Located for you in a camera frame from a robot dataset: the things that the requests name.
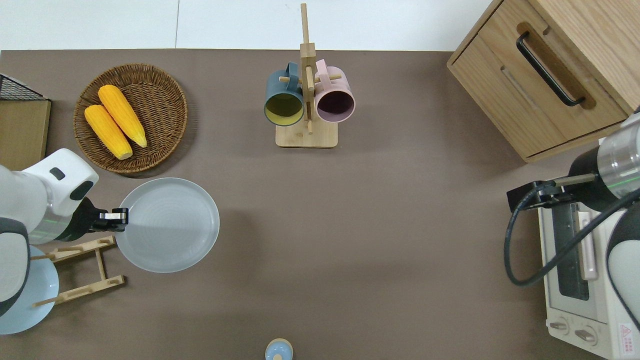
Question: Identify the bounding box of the brown wicker basket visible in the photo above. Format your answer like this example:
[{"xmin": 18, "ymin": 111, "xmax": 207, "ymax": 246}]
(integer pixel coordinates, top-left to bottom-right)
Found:
[{"xmin": 73, "ymin": 63, "xmax": 189, "ymax": 175}]

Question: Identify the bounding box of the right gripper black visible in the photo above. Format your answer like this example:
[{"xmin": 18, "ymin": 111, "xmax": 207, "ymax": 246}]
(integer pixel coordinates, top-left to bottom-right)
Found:
[{"xmin": 506, "ymin": 180, "xmax": 577, "ymax": 214}]

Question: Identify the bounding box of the white toaster oven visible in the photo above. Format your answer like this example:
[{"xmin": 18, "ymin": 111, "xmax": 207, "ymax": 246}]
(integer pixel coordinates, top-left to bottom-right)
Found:
[{"xmin": 537, "ymin": 202, "xmax": 640, "ymax": 360}]

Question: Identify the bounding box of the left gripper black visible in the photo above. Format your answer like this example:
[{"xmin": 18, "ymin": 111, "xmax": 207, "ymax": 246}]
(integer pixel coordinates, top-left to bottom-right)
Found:
[{"xmin": 67, "ymin": 197, "xmax": 130, "ymax": 242}]

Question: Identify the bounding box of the dark teal mug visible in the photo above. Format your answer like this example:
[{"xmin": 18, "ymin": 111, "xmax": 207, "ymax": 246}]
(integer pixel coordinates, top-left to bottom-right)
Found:
[{"xmin": 263, "ymin": 61, "xmax": 305, "ymax": 127}]

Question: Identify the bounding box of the wooden mug tree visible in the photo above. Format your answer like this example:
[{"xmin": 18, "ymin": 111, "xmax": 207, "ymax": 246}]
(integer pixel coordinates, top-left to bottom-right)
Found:
[{"xmin": 275, "ymin": 3, "xmax": 344, "ymax": 149}]

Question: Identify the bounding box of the yellow corn cob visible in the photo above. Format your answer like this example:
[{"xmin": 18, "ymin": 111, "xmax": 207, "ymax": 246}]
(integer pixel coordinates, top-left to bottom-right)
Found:
[
  {"xmin": 83, "ymin": 104, "xmax": 134, "ymax": 161},
  {"xmin": 97, "ymin": 84, "xmax": 148, "ymax": 149}
]

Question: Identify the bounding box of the wooden drawer cabinet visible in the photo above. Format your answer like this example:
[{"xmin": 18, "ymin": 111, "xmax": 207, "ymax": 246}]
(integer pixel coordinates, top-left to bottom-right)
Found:
[{"xmin": 446, "ymin": 0, "xmax": 640, "ymax": 164}]

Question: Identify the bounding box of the black cabinet handle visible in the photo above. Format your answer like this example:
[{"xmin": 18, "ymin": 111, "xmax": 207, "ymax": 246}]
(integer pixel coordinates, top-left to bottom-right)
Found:
[{"xmin": 516, "ymin": 31, "xmax": 586, "ymax": 107}]

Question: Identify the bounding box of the gray ceramic plate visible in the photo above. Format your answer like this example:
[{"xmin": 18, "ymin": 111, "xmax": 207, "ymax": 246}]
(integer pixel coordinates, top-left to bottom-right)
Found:
[{"xmin": 114, "ymin": 177, "xmax": 221, "ymax": 274}]

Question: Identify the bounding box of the pink mug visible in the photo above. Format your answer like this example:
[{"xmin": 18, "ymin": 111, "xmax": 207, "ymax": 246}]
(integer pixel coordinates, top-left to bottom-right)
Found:
[{"xmin": 314, "ymin": 58, "xmax": 357, "ymax": 124}]

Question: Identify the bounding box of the light blue plate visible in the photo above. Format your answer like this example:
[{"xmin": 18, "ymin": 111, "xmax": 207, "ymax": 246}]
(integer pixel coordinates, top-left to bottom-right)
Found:
[{"xmin": 0, "ymin": 244, "xmax": 60, "ymax": 335}]

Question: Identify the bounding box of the wooden plate rack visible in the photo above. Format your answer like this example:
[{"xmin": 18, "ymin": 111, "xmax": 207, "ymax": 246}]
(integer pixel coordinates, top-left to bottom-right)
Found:
[{"xmin": 30, "ymin": 235, "xmax": 127, "ymax": 307}]

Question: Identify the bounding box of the wire grid shelf box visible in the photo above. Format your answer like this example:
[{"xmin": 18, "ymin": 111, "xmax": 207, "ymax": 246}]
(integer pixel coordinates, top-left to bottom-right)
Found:
[{"xmin": 0, "ymin": 73, "xmax": 52, "ymax": 172}]

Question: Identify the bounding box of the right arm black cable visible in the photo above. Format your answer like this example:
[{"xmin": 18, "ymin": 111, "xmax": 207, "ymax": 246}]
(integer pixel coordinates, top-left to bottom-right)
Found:
[{"xmin": 503, "ymin": 183, "xmax": 640, "ymax": 287}]

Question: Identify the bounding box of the brown table mat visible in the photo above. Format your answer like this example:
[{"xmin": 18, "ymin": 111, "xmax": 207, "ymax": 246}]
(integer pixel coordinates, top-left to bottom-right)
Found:
[{"xmin": 0, "ymin": 48, "xmax": 640, "ymax": 360}]

